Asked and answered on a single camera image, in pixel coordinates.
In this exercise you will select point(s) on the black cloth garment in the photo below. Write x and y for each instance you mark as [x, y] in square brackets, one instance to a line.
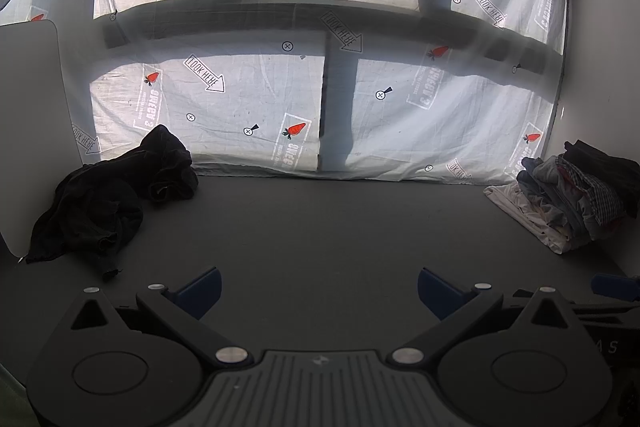
[85, 212]

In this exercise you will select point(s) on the white printed curtain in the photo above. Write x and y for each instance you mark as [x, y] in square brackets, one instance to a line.
[260, 97]

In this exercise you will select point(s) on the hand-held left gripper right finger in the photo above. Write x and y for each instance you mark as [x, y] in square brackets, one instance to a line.
[442, 294]

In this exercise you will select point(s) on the white panel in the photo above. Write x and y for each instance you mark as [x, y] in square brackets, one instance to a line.
[27, 132]

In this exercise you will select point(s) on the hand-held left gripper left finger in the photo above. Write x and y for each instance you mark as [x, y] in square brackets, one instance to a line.
[197, 294]

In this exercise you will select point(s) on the stack of folded clothes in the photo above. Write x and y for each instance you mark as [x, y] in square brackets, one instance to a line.
[575, 202]

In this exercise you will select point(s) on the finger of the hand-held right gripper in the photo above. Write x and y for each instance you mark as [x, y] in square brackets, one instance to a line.
[614, 284]

